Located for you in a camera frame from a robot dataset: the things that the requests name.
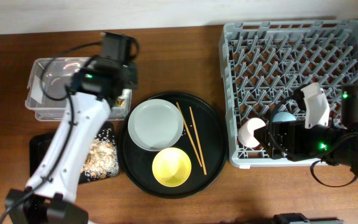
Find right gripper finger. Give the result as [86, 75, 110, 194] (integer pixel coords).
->
[254, 125, 273, 142]
[256, 143, 275, 159]

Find clear plastic bin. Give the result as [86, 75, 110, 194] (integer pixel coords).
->
[25, 57, 132, 121]

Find pink plastic cup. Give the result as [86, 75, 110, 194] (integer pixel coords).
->
[237, 118, 266, 148]

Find black device at bottom edge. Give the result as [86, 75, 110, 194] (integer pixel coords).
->
[272, 213, 345, 224]

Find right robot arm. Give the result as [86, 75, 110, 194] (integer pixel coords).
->
[254, 83, 358, 180]

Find grey round plate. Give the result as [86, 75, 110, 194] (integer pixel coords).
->
[127, 99, 184, 151]

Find grey dishwasher rack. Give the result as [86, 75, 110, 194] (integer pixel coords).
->
[219, 20, 358, 169]

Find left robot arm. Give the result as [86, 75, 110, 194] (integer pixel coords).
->
[0, 32, 140, 223]

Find blue plastic cup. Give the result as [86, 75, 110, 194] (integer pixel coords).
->
[272, 111, 296, 123]

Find scattered food scraps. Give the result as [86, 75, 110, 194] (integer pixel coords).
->
[79, 128, 120, 184]

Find brown gold snack wrapper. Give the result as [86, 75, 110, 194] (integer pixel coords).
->
[116, 98, 126, 107]

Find yellow bowl with food scraps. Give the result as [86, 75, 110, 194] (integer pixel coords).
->
[152, 147, 192, 187]

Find wooden chopstick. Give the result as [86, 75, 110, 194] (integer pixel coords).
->
[189, 106, 208, 175]
[175, 102, 203, 167]

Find black rectangular tray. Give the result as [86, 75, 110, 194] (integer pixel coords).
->
[29, 122, 114, 176]

